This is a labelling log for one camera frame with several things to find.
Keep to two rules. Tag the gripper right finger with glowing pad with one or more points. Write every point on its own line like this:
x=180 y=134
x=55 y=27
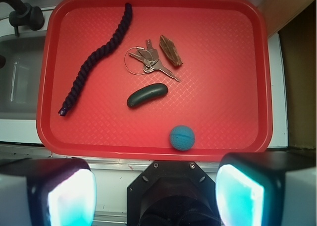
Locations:
x=273 y=188

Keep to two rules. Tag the black faucet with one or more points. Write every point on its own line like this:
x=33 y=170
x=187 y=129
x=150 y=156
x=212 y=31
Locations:
x=24 y=14

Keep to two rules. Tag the red plastic tray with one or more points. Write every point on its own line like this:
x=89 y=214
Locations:
x=224 y=96

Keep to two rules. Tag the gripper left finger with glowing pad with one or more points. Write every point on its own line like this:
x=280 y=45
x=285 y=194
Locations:
x=47 y=192

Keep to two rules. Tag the bunch of metal keys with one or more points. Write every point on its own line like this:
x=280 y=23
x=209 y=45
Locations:
x=149 y=57

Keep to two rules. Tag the grey sink basin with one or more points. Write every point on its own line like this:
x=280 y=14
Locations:
x=20 y=76

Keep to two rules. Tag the brown wood piece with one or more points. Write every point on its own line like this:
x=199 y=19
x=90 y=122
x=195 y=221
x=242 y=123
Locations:
x=170 y=51

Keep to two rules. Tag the dark green toy cucumber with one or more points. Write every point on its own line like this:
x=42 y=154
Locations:
x=146 y=94

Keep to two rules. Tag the blue ball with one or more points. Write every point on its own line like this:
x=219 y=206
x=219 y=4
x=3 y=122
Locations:
x=182 y=138

